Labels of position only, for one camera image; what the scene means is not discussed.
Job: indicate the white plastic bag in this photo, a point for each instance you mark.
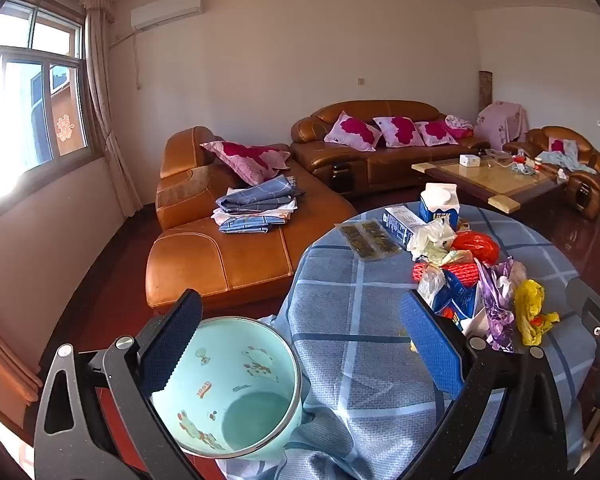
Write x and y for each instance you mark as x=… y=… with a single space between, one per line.
x=430 y=237

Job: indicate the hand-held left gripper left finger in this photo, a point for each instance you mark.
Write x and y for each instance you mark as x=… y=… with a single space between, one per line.
x=172 y=345

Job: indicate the large pink floral pillow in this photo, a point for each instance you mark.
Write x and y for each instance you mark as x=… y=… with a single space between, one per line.
x=250 y=160

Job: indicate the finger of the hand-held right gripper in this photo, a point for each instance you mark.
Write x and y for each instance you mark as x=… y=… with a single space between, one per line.
x=597 y=320

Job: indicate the window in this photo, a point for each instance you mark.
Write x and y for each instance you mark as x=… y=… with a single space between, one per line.
x=35 y=85

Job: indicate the clear packet of brown snacks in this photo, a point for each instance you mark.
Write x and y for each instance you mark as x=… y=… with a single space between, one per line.
x=370 y=240

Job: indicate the beige curtain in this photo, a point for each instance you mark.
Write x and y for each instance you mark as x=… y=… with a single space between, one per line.
x=107 y=110
x=5 y=360

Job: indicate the purple wrapper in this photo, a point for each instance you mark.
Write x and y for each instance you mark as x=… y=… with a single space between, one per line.
x=495 y=310

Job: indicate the red printed plastic bag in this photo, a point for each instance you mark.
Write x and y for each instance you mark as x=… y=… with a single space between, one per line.
x=475 y=247

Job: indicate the mint green cartoon print bin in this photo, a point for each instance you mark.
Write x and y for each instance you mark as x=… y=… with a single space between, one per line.
x=250 y=410

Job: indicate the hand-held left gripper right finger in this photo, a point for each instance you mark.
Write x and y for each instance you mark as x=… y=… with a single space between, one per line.
x=430 y=345

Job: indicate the small white box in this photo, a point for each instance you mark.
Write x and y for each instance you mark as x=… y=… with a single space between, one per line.
x=469 y=160

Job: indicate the clear plastic wrapper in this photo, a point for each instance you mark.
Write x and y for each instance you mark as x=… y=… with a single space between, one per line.
x=430 y=285

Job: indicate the light blue cloth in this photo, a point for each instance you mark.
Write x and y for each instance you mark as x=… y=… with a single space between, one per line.
x=567 y=159

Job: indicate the wooden coffee table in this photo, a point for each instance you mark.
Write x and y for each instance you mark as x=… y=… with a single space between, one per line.
x=480 y=180

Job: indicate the brown leather chaise sofa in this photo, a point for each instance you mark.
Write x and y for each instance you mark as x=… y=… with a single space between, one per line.
x=205 y=260

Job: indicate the blue checked folded cloth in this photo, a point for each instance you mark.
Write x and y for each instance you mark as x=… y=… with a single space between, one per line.
x=260 y=195

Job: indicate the blue striped folded cloth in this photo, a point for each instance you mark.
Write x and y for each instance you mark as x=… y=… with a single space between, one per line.
x=250 y=224

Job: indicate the red paper window decal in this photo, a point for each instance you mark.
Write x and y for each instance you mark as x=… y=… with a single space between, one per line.
x=65 y=127

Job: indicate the small blue carton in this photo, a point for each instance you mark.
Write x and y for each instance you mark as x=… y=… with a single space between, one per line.
x=457 y=300

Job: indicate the blue and white box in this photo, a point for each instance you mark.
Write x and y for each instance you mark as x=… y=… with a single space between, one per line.
x=400 y=225

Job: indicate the red mesh net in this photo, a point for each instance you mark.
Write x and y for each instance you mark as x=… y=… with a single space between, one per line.
x=460 y=272

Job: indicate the brown leather three-seat sofa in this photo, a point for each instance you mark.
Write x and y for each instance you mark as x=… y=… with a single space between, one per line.
x=395 y=165

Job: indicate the blue checked tablecloth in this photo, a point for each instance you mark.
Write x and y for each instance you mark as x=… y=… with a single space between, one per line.
x=355 y=310

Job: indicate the brown leather armchair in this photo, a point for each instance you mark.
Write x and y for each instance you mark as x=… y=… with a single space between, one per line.
x=587 y=150

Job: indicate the pale green wrapper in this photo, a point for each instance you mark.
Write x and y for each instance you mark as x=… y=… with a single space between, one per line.
x=442 y=256

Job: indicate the pink bundled blanket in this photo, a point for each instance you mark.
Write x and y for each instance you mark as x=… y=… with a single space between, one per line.
x=459 y=125

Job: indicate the white air conditioner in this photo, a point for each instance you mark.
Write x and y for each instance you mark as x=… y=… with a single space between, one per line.
x=165 y=10

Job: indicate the yellow wrapper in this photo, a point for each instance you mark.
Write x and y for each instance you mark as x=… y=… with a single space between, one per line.
x=527 y=305

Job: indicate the pink floral draped cloth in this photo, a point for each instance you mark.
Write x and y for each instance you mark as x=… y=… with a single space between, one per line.
x=500 y=122

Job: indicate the white and blue milk carton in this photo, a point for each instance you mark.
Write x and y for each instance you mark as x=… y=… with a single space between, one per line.
x=437 y=205

